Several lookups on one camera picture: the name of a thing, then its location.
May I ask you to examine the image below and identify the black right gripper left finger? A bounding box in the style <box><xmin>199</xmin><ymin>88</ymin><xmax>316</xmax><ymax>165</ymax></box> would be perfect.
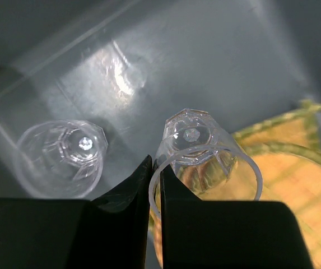
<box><xmin>0</xmin><ymin>156</ymin><xmax>152</xmax><ymax>268</ymax></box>

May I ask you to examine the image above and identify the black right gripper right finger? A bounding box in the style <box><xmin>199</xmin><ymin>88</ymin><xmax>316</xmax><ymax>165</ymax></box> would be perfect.
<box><xmin>160</xmin><ymin>167</ymin><xmax>313</xmax><ymax>268</ymax></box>

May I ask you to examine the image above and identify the clear plastic cup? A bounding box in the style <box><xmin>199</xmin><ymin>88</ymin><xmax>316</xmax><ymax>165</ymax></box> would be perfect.
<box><xmin>12</xmin><ymin>120</ymin><xmax>108</xmax><ymax>199</ymax></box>
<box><xmin>148</xmin><ymin>108</ymin><xmax>263</xmax><ymax>220</ymax></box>

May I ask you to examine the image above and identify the round yellow bamboo tray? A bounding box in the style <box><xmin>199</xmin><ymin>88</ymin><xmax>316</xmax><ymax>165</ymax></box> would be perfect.
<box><xmin>148</xmin><ymin>141</ymin><xmax>321</xmax><ymax>269</ymax></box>

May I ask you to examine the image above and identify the rectangular bamboo mat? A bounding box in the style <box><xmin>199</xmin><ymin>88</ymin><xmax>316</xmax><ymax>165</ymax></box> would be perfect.
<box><xmin>232</xmin><ymin>99</ymin><xmax>321</xmax><ymax>152</ymax></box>

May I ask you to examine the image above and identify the grey plastic bin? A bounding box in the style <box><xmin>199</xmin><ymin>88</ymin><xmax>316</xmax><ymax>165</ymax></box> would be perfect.
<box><xmin>0</xmin><ymin>0</ymin><xmax>321</xmax><ymax>269</ymax></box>

